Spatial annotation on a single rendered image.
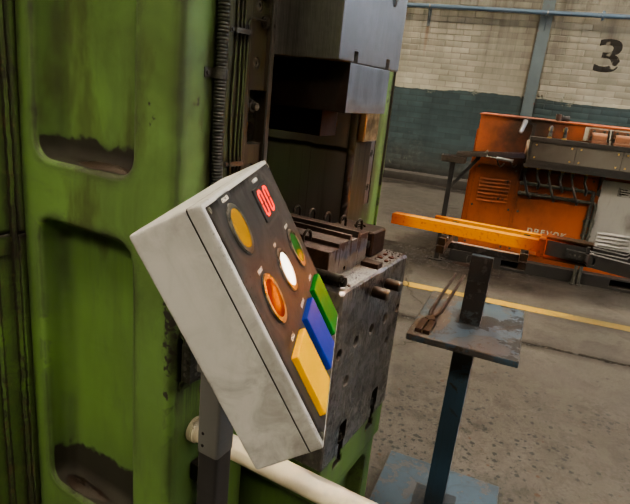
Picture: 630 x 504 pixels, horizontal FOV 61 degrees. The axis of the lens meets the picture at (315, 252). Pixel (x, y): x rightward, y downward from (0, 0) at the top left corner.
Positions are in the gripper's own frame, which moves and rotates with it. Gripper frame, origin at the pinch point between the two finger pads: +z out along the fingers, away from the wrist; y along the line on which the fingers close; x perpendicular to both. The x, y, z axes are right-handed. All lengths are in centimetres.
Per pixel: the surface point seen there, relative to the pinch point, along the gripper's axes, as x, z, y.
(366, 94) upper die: 24, 44, -3
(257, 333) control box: 1, 22, -71
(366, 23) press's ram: 37, 45, -8
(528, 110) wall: 22, 127, 751
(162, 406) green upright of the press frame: -38, 60, -44
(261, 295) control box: 4, 24, -68
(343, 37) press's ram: 33, 45, -17
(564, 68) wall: 84, 94, 761
